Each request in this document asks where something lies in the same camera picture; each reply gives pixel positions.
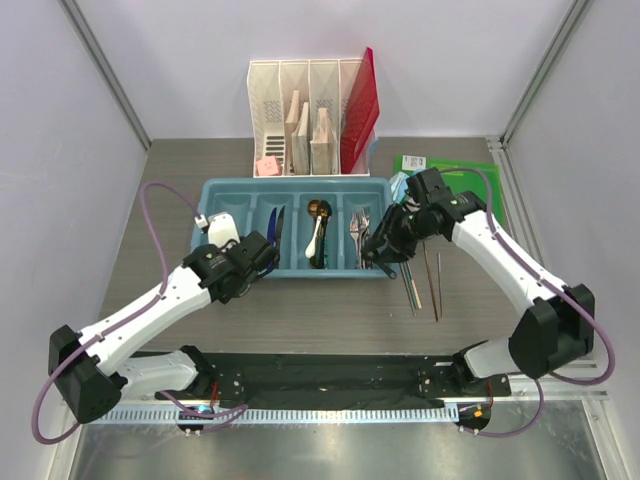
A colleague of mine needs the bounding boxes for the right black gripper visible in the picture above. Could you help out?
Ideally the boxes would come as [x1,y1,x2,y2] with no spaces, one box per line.
[362,204,438,264]

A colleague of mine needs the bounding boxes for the black measuring spoon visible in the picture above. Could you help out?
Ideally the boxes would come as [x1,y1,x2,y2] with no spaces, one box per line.
[361,252,397,279]

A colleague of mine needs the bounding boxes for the black knife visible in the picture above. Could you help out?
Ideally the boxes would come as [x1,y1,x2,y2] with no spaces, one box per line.
[275,205,286,252]

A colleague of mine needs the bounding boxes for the blue plastic cutlery tray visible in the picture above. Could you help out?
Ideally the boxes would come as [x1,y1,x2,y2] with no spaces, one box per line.
[198,176,392,280]

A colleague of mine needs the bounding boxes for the white ceramic spoon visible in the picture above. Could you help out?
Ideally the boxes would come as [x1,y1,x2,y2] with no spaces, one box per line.
[305,216,322,259]

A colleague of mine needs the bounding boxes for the gold spoon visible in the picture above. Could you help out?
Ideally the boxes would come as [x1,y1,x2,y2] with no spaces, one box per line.
[307,200,321,221]

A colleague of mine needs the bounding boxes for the thin grey chopstick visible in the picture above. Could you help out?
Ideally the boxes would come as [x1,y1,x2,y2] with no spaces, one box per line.
[399,263,416,317]

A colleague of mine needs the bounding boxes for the purple handled utensil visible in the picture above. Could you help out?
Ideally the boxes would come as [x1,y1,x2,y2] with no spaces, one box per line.
[267,207,278,246]

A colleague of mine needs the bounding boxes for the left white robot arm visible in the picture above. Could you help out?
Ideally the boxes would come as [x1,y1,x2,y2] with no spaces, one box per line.
[49,231,279,424]

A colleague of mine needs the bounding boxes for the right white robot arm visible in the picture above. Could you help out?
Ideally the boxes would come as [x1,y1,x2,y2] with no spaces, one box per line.
[360,168,595,395]

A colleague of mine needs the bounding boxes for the blue headphones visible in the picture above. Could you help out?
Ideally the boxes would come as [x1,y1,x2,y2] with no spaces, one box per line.
[389,171,410,204]

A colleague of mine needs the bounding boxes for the green cutting mat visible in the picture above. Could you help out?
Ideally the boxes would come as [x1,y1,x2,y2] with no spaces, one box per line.
[393,155,507,227]

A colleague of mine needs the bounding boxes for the pink cube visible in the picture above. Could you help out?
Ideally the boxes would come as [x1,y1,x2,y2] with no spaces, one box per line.
[256,156,281,177]

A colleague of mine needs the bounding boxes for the wooden board right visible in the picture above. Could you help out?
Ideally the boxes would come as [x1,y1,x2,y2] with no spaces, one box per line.
[310,108,333,175]

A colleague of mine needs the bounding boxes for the wooden board middle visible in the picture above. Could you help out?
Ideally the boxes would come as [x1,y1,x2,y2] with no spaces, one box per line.
[292,102,310,175]

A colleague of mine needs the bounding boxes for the light wooden board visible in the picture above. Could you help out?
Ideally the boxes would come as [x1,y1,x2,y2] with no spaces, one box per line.
[284,90,300,175]

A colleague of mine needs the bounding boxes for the white file organizer rack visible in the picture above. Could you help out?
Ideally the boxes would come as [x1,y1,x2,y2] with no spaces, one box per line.
[247,58,377,179]

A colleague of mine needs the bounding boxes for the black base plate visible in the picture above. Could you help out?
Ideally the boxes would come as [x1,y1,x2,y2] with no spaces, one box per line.
[172,353,511,411]

